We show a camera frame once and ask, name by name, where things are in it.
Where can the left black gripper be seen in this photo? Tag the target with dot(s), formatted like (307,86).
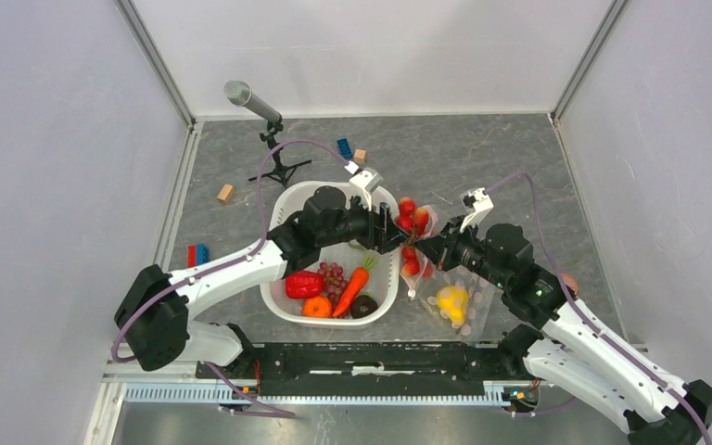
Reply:
(382,233)

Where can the orange carrot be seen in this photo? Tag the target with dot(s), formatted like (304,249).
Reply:
(359,278)

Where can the red blue toy brick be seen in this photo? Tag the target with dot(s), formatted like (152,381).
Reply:
(197,254)

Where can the dark avocado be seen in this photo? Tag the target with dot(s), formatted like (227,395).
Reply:
(362,306)

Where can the wooden block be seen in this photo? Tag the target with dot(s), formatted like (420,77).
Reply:
(226,193)

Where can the grey microphone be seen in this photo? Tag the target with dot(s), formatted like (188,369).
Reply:
(241,95)

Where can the strawberry bunch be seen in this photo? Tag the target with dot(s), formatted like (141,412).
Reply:
(416,222)

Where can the yellow pear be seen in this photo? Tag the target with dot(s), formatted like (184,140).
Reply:
(452,302)

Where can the clear zip top bag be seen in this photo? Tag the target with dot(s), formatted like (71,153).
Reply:
(481,293)

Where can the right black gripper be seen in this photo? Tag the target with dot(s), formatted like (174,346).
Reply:
(441,246)

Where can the purple grapes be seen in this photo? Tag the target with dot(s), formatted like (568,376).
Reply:
(334,280)

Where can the orange tangerine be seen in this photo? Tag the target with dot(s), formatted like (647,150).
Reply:
(317,307)

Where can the small wooden cube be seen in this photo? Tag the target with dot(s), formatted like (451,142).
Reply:
(360,156)

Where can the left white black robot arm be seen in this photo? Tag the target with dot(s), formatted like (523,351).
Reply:
(158,314)

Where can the orange toy piece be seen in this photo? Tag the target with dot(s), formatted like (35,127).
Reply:
(571,283)

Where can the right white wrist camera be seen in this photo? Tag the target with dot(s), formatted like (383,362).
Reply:
(478,204)

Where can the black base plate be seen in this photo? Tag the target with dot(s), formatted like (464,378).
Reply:
(385,369)

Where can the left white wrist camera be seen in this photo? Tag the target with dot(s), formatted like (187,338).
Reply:
(363,181)

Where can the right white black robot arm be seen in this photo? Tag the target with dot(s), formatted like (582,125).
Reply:
(564,343)

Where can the red bell pepper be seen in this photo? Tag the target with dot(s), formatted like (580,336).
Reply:
(304,285)

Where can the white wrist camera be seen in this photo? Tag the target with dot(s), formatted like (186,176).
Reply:
(478,204)
(363,181)

